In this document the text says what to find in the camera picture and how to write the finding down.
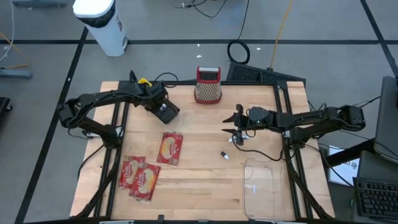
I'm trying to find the white paper sheet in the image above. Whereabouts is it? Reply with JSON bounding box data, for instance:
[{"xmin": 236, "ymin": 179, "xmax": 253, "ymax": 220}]
[{"xmin": 328, "ymin": 145, "xmax": 360, "ymax": 187}]

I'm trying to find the black plastic basket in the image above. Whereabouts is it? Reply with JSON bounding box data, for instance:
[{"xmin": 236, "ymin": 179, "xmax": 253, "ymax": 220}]
[{"xmin": 149, "ymin": 96, "xmax": 180, "ymax": 124}]

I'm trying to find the black perforated panel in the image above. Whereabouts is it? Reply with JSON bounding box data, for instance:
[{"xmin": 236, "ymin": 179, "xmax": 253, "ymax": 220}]
[{"xmin": 226, "ymin": 61, "xmax": 307, "ymax": 84}]

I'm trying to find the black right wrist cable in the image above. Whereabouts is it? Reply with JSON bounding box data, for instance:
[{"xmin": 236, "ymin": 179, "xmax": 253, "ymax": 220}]
[{"xmin": 231, "ymin": 130, "xmax": 287, "ymax": 162}]

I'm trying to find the white floor cable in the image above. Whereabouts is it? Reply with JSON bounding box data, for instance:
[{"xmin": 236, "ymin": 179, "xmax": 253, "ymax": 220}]
[{"xmin": 0, "ymin": 0, "xmax": 16, "ymax": 63}]

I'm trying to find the grey floor base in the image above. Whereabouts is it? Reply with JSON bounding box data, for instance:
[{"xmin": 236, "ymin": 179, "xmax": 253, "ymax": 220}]
[
  {"xmin": 11, "ymin": 0, "xmax": 67, "ymax": 9},
  {"xmin": 0, "ymin": 67, "xmax": 34, "ymax": 80}
]

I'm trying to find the yellow cable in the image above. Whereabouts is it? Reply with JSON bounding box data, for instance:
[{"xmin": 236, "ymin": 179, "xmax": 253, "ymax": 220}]
[{"xmin": 269, "ymin": 0, "xmax": 295, "ymax": 70}]

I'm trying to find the thin black floor cable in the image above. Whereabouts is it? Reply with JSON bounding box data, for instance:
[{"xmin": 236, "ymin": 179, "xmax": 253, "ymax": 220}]
[{"xmin": 172, "ymin": 0, "xmax": 228, "ymax": 19}]

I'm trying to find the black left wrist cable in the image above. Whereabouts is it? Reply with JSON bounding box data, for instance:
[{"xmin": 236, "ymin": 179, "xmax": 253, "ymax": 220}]
[{"xmin": 154, "ymin": 72, "xmax": 180, "ymax": 90}]

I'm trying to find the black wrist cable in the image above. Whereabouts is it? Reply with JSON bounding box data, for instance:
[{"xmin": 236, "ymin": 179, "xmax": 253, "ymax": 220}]
[
  {"xmin": 154, "ymin": 72, "xmax": 180, "ymax": 90},
  {"xmin": 231, "ymin": 130, "xmax": 287, "ymax": 162}
]

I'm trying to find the orange floor cable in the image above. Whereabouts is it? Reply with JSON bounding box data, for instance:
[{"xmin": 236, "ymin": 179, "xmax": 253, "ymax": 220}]
[{"xmin": 0, "ymin": 30, "xmax": 32, "ymax": 70}]

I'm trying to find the black keyboard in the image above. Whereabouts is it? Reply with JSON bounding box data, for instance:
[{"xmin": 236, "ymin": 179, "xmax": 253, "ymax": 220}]
[{"xmin": 353, "ymin": 177, "xmax": 398, "ymax": 218}]

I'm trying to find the black coiled floor cable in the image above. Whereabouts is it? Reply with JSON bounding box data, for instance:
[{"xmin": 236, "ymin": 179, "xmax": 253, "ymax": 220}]
[{"xmin": 226, "ymin": 0, "xmax": 251, "ymax": 65}]

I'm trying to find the red popcorn bag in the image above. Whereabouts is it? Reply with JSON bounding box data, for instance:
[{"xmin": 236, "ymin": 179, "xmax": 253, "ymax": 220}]
[
  {"xmin": 118, "ymin": 154, "xmax": 146, "ymax": 190},
  {"xmin": 128, "ymin": 161, "xmax": 162, "ymax": 205},
  {"xmin": 156, "ymin": 132, "xmax": 184, "ymax": 166}
]

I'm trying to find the grey laptop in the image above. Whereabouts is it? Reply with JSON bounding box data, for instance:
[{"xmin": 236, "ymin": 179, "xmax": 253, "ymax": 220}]
[{"xmin": 373, "ymin": 75, "xmax": 398, "ymax": 164}]

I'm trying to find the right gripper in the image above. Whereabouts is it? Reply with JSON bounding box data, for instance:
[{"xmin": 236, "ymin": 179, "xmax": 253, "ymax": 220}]
[{"xmin": 221, "ymin": 104, "xmax": 275, "ymax": 146}]

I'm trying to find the black metal bar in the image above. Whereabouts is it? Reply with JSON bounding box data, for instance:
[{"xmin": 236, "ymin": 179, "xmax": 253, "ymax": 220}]
[{"xmin": 326, "ymin": 138, "xmax": 376, "ymax": 167}]

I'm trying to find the black chair part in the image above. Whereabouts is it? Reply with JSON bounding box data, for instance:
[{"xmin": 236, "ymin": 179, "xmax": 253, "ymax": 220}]
[{"xmin": 0, "ymin": 96, "xmax": 13, "ymax": 125}]

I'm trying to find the red metal box grater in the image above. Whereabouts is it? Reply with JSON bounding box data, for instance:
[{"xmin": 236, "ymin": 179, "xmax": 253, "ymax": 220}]
[{"xmin": 193, "ymin": 65, "xmax": 223, "ymax": 105}]

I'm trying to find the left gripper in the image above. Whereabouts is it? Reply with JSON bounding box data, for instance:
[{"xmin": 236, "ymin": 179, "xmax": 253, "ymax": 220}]
[{"xmin": 141, "ymin": 83, "xmax": 175, "ymax": 115}]

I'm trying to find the yellow plastic basket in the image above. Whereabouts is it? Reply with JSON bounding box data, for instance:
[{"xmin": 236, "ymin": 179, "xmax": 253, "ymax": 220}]
[{"xmin": 136, "ymin": 77, "xmax": 154, "ymax": 88}]

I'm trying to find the white cylindrical air purifier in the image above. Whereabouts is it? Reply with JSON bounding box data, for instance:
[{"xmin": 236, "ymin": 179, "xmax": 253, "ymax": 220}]
[{"xmin": 72, "ymin": 0, "xmax": 129, "ymax": 57}]

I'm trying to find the clear plastic tray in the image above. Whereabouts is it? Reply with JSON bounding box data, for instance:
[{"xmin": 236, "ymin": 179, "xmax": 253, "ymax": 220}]
[{"xmin": 243, "ymin": 157, "xmax": 286, "ymax": 222}]

